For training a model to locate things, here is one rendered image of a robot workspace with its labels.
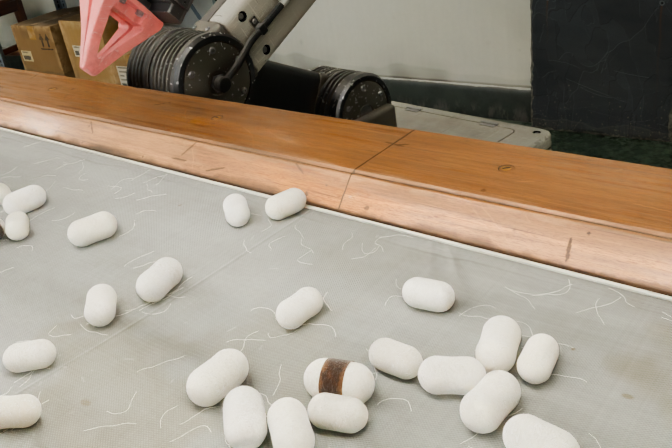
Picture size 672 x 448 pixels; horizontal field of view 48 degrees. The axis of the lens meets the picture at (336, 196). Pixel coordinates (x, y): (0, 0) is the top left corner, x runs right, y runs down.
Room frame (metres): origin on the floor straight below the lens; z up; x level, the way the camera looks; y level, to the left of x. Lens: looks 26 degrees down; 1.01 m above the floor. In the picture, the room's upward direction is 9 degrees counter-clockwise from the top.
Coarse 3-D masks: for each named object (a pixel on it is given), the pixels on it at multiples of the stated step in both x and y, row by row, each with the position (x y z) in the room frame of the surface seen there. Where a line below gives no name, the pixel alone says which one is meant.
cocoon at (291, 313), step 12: (312, 288) 0.39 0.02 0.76; (288, 300) 0.38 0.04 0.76; (300, 300) 0.38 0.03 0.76; (312, 300) 0.38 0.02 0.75; (276, 312) 0.38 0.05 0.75; (288, 312) 0.37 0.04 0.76; (300, 312) 0.37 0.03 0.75; (312, 312) 0.38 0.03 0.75; (288, 324) 0.37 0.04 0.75; (300, 324) 0.37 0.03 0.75
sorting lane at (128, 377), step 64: (0, 128) 0.86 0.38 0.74; (64, 192) 0.64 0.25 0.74; (128, 192) 0.62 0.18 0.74; (192, 192) 0.60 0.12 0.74; (256, 192) 0.57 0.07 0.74; (0, 256) 0.53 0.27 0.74; (64, 256) 0.52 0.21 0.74; (128, 256) 0.50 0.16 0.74; (192, 256) 0.48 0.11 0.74; (256, 256) 0.47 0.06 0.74; (320, 256) 0.45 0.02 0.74; (384, 256) 0.44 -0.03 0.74; (448, 256) 0.43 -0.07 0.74; (0, 320) 0.44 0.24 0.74; (64, 320) 0.43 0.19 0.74; (128, 320) 0.41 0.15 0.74; (192, 320) 0.40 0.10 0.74; (256, 320) 0.39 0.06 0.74; (320, 320) 0.38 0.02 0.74; (384, 320) 0.37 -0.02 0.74; (448, 320) 0.36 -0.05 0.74; (576, 320) 0.34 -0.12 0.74; (640, 320) 0.33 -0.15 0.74; (0, 384) 0.37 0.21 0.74; (64, 384) 0.36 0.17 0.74; (128, 384) 0.35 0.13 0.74; (256, 384) 0.33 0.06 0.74; (384, 384) 0.31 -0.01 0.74; (576, 384) 0.29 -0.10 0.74; (640, 384) 0.28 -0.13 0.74
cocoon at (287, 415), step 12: (276, 408) 0.29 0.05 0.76; (288, 408) 0.28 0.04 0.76; (300, 408) 0.29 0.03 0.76; (276, 420) 0.28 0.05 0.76; (288, 420) 0.27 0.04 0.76; (300, 420) 0.28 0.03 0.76; (276, 432) 0.27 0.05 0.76; (288, 432) 0.27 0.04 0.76; (300, 432) 0.27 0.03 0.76; (312, 432) 0.27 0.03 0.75; (276, 444) 0.27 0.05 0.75; (288, 444) 0.26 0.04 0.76; (300, 444) 0.26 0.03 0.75; (312, 444) 0.27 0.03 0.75
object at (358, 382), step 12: (324, 360) 0.31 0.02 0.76; (312, 372) 0.31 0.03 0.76; (348, 372) 0.30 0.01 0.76; (360, 372) 0.30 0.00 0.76; (312, 384) 0.30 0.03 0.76; (348, 384) 0.30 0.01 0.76; (360, 384) 0.30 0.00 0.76; (372, 384) 0.30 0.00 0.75; (312, 396) 0.31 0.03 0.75; (360, 396) 0.29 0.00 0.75
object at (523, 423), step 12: (516, 420) 0.25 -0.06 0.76; (528, 420) 0.25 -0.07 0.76; (540, 420) 0.25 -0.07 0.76; (504, 432) 0.25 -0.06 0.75; (516, 432) 0.25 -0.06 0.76; (528, 432) 0.24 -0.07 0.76; (540, 432) 0.24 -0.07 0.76; (552, 432) 0.24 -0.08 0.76; (564, 432) 0.24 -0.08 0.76; (504, 444) 0.25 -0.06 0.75; (516, 444) 0.24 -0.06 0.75; (528, 444) 0.24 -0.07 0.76; (540, 444) 0.24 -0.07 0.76; (552, 444) 0.24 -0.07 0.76; (564, 444) 0.23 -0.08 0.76; (576, 444) 0.24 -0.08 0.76
